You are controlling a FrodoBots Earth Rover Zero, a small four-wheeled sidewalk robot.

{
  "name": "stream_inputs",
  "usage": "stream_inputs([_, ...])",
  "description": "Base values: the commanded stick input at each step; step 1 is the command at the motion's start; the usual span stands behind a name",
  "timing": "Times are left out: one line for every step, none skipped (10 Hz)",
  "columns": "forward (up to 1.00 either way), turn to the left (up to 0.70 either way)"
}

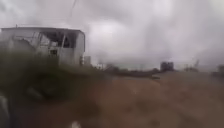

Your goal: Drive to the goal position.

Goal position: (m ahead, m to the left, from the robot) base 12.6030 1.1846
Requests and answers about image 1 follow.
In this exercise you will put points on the dark blocky building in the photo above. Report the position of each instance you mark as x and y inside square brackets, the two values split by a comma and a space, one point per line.
[166, 66]

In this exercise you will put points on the white building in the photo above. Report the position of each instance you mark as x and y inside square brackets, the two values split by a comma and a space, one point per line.
[70, 46]

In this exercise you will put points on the overgrown green bushes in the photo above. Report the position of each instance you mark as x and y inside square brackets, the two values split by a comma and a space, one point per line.
[43, 76]

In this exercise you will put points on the robot's own part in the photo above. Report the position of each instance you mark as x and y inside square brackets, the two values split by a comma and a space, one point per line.
[75, 125]

